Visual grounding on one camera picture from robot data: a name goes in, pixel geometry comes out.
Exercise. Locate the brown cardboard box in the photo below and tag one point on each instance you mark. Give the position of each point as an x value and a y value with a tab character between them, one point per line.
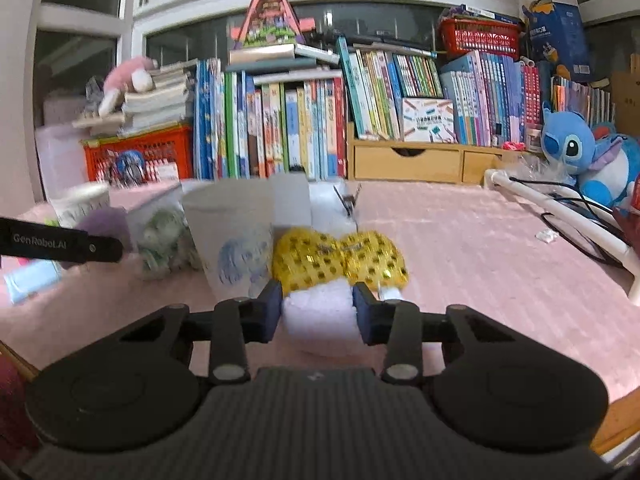
627	100

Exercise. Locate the row of thin colourful books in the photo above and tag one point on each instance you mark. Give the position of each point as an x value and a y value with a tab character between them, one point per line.
580	100

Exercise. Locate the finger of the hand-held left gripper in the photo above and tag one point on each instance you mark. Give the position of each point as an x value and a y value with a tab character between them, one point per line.
102	249

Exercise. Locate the small pink bow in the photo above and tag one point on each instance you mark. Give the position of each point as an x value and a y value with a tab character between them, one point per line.
512	146

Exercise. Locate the yellow sequined double heart plush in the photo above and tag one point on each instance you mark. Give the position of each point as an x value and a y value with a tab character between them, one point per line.
310	260

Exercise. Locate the row of leaning green books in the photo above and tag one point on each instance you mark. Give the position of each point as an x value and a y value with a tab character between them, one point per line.
380	90

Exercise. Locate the green and white soft toy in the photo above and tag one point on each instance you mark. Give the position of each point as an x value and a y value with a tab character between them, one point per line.
160	240

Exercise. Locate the blue alien plush toy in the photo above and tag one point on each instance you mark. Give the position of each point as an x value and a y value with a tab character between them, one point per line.
570	145

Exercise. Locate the pink triangular game box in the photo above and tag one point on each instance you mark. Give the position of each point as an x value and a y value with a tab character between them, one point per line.
270	15

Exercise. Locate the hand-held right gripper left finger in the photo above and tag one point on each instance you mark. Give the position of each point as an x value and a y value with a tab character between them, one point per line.
272	310

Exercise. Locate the paper cup with blue drawing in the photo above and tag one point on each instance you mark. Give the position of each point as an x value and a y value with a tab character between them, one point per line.
225	220

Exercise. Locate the paper cup with black drawing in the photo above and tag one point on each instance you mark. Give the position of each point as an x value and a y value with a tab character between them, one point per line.
80	205

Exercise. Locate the wooden drawer organizer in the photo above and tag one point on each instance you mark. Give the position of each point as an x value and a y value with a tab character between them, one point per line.
400	162

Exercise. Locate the red plastic basket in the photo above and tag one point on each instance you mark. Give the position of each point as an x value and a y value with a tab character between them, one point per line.
475	37

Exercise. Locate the small crumpled white paper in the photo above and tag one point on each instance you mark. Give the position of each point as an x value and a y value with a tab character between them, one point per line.
546	236

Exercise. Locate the pile of flat-lying books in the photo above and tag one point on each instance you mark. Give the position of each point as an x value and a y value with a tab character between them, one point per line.
280	60

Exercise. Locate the white box with pencil print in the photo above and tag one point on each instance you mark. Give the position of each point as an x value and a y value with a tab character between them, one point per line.
427	120

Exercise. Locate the clear plastic bag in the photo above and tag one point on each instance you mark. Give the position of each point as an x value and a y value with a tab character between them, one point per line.
535	165

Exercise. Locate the light blue packet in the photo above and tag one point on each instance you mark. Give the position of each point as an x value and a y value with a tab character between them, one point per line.
30	280

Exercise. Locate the stack of worn books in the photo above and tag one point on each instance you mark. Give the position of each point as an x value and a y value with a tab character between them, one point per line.
155	105

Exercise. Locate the translucent plastic storage box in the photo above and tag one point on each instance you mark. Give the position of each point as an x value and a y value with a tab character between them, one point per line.
60	160

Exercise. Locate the purple plush toy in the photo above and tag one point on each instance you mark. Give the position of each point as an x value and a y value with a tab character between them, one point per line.
107	225

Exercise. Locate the row of blue and purple books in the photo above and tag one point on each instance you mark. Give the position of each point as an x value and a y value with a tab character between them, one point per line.
480	100

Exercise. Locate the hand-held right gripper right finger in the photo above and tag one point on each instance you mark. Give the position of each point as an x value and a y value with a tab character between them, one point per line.
362	317

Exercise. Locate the white plastic pole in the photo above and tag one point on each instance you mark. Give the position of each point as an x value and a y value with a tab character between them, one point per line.
550	200

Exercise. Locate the black binder clip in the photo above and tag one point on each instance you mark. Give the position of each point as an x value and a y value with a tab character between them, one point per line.
346	202

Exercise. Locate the blue cartoon box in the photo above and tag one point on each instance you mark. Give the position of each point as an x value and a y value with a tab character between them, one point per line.
560	40

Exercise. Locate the pink and white plush toy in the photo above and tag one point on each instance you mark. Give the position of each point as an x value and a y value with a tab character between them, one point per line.
130	75

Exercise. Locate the red plastic crate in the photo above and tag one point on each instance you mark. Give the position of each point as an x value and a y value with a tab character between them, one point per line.
150	147

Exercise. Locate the small bicycle model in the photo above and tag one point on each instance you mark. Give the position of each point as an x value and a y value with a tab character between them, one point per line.
125	167

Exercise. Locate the small jar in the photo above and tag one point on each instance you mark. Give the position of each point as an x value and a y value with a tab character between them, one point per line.
535	140

